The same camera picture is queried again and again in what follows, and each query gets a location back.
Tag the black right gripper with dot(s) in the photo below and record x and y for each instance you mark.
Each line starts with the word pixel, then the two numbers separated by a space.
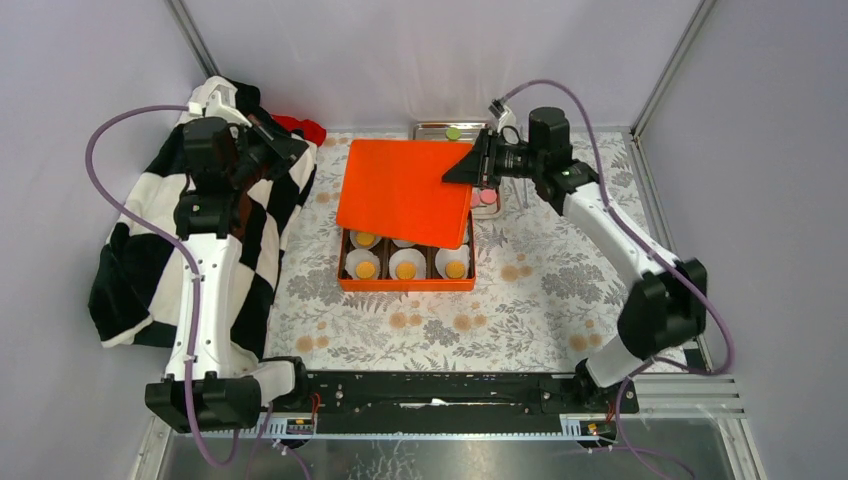
pixel 479 164

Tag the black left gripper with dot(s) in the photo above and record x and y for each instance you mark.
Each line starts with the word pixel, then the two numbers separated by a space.
pixel 282 149

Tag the stainless steel tray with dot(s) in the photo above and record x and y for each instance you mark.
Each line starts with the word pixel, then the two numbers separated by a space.
pixel 434 131

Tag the yellow cookie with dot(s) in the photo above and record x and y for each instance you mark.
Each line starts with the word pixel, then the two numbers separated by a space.
pixel 365 239
pixel 455 270
pixel 366 270
pixel 406 270

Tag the orange box lid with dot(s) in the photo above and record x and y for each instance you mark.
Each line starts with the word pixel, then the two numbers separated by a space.
pixel 393 188

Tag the orange cookie box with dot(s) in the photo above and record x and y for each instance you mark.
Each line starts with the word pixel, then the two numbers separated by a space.
pixel 432 283

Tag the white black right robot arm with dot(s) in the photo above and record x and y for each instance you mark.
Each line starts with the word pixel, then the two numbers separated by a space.
pixel 663 309

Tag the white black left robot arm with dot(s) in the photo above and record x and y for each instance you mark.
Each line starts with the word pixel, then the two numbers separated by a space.
pixel 208 384

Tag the green cookie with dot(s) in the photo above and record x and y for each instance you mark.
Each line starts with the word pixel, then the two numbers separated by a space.
pixel 453 134

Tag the white paper cookie liner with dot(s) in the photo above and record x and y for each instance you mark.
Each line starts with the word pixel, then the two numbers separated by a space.
pixel 408 254
pixel 355 244
pixel 444 255
pixel 403 243
pixel 358 255

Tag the red cloth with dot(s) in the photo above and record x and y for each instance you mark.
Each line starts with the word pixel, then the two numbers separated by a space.
pixel 305 128

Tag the black white checkered blanket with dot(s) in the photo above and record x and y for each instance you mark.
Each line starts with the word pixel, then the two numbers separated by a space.
pixel 136 293

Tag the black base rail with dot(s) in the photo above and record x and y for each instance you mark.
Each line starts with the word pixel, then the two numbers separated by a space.
pixel 375 403

